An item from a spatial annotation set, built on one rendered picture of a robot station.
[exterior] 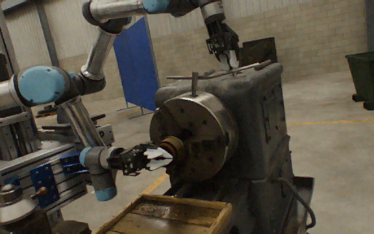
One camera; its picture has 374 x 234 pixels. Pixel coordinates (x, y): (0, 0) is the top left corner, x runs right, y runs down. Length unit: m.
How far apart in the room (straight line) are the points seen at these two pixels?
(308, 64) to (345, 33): 1.44
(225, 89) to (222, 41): 0.19
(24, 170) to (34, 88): 0.48
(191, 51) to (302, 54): 4.31
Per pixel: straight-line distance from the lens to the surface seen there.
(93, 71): 1.50
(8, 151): 1.48
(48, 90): 0.98
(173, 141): 0.91
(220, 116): 0.95
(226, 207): 0.92
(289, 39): 10.87
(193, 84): 0.98
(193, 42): 11.99
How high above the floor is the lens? 1.37
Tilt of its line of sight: 11 degrees down
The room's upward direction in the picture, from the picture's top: 10 degrees counter-clockwise
